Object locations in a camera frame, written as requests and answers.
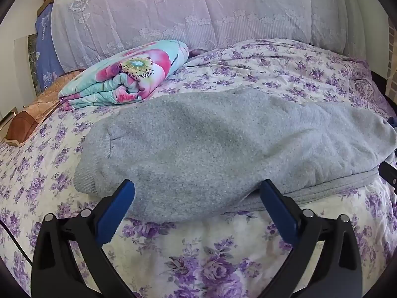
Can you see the brown quilted pillow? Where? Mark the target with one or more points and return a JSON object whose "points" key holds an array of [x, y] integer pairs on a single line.
{"points": [[34, 111]]}

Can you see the purple floral bed sheet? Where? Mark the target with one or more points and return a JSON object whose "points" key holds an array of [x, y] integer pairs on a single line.
{"points": [[248, 65]]}

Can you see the blue patterned cloth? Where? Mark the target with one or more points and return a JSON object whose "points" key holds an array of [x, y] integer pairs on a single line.
{"points": [[45, 52]]}

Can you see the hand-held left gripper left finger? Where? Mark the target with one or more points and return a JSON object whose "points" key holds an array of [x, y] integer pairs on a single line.
{"points": [[114, 211]]}

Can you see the grey knitted sweater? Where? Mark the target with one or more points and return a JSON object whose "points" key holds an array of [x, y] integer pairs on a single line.
{"points": [[217, 149]]}

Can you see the folded teal pink floral blanket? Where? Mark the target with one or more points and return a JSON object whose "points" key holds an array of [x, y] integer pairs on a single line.
{"points": [[130, 68]]}

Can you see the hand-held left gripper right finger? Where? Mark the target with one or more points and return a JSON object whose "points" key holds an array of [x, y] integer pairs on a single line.
{"points": [[280, 211]]}

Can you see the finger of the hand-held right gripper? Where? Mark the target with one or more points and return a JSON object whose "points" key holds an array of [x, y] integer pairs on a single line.
{"points": [[389, 173], [393, 121]]}

